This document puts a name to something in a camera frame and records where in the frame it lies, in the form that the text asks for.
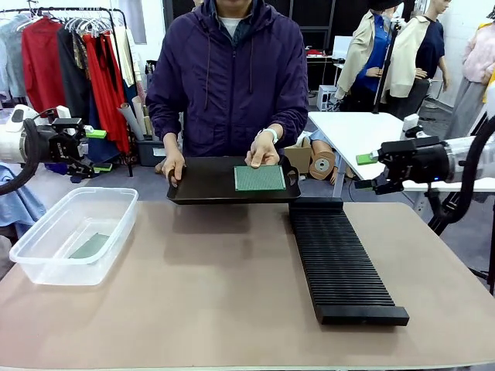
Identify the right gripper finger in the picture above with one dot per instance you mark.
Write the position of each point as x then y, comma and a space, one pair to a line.
364, 159
363, 184

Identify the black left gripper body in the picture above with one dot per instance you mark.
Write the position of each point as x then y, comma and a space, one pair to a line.
63, 148

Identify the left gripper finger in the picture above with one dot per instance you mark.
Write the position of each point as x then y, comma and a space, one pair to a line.
96, 134
103, 167

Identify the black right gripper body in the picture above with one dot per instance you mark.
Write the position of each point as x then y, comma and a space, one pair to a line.
414, 162

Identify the green PCB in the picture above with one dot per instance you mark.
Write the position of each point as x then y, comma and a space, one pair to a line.
91, 245
259, 178

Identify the black plastic tray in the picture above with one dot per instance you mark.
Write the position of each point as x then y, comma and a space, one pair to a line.
205, 181

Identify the person's left forearm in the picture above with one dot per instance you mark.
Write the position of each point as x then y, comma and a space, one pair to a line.
290, 123

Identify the person's right forearm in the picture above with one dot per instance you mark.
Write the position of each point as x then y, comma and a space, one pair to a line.
166, 120

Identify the person's right hand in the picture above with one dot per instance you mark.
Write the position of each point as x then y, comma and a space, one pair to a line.
174, 164

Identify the person's left hand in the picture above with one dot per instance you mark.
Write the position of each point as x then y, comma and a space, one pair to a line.
263, 150

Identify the navy garment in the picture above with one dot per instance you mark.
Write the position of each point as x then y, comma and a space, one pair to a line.
98, 147

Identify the white paper roll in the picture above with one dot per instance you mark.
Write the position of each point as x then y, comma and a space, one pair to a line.
129, 120

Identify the red dress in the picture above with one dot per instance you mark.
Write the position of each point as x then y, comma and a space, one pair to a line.
104, 96

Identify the cardboard spool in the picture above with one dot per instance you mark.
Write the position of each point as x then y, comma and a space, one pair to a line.
323, 166

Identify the grey storage bin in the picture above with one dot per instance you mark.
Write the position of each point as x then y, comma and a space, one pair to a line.
149, 152

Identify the beige paper roll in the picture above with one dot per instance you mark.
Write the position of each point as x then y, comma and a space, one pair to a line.
140, 112

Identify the clear plastic box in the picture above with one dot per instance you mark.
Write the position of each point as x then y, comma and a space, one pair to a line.
116, 216

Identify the dark grey garment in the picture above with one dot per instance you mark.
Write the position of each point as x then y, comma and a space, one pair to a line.
73, 85

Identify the open cardboard box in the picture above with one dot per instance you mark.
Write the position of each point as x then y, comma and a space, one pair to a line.
299, 158

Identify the light blue cloth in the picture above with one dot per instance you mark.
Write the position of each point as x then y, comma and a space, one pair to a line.
23, 208

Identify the white computer case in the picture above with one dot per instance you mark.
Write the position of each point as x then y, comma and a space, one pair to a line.
326, 96

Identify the cream garment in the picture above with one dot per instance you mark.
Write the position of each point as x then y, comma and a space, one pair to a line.
123, 58

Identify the red shirt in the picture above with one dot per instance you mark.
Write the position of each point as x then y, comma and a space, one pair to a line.
42, 69

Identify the black slotted PCB rack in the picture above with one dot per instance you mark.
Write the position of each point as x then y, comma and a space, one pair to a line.
348, 270

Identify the white wristwatch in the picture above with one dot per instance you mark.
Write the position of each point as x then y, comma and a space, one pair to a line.
272, 134

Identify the black tripod pole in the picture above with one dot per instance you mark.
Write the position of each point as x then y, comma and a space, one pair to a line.
386, 65

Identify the mannequin in cream jacket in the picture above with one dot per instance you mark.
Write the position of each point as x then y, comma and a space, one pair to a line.
406, 58

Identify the light grey garment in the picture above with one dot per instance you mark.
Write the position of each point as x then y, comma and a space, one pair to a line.
11, 58

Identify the mannequin in beige jacket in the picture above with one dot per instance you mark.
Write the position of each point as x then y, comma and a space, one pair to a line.
357, 50

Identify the white monitor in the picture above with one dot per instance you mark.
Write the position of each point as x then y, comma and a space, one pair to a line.
342, 46

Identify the mannequin in pink top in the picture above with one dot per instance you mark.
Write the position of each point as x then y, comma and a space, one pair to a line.
477, 58

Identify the black clothes rack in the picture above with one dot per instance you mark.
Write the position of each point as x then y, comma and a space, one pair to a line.
58, 10

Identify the person in purple jacket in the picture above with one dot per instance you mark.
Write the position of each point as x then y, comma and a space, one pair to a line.
232, 96

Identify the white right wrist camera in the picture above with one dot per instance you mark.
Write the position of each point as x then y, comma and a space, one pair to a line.
411, 121

